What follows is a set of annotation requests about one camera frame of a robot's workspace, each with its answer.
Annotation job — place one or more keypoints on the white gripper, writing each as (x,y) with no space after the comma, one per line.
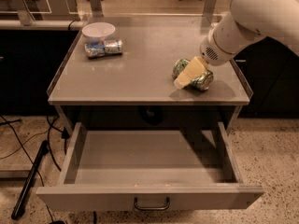
(212,51)

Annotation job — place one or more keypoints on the green soda can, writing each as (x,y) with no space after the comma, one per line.
(203,83)

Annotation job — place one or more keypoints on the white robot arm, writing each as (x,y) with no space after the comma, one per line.
(247,22)

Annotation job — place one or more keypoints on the grey cabinet with top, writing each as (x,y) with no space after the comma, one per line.
(142,74)

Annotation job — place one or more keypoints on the open grey top drawer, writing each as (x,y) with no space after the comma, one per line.
(106,170)

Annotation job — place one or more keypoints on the silver blue soda can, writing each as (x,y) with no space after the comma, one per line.
(103,48)

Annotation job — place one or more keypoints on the white bowl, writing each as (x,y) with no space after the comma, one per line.
(98,31)

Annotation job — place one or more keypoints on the grey desk background left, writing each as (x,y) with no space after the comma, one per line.
(39,10)

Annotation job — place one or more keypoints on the black bar on floor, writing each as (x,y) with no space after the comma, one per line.
(19,207)

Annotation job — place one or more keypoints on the dark metal drawer handle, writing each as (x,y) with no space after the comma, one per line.
(152,205)

